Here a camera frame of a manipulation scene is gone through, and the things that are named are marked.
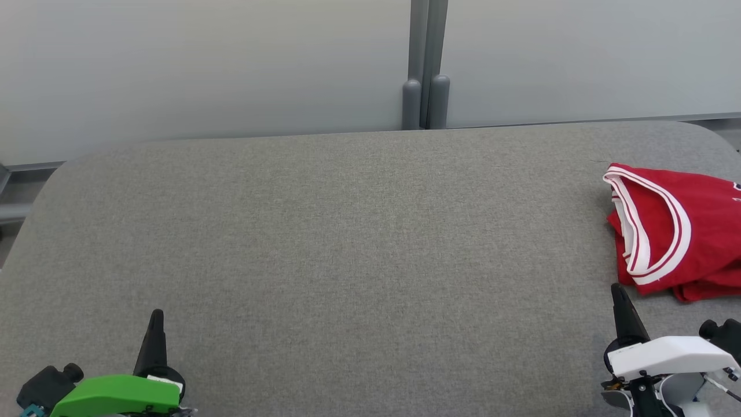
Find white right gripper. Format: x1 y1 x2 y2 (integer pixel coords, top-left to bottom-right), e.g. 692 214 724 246
603 283 741 382

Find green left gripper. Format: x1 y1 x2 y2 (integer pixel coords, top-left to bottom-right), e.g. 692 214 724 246
49 309 197 417

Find red jersey white striped sleeves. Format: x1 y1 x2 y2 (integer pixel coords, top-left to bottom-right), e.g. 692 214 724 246
602 163 741 291

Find grey partition base rail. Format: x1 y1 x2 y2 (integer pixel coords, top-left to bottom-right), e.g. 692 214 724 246
0 160 65 172
447 111 741 130

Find grey metal partition post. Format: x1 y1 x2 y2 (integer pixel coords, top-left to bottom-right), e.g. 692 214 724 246
428 0 451 130
402 0 430 131

